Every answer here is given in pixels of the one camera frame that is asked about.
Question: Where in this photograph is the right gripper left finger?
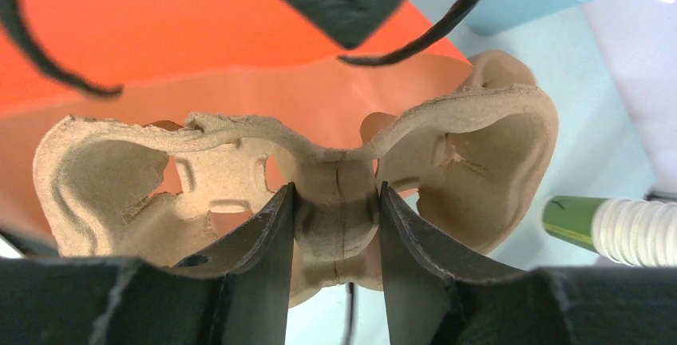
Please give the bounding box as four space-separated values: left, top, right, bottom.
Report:
1 184 295 344

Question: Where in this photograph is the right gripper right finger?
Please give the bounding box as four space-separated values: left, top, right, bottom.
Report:
379 183 676 344

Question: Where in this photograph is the single brown pulp carrier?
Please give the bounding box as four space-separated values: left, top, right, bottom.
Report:
33 51 559 306

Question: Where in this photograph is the orange paper bag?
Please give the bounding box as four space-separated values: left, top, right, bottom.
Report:
1 0 472 238

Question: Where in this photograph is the stack of paper cups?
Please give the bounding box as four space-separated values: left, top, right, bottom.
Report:
541 196 676 267

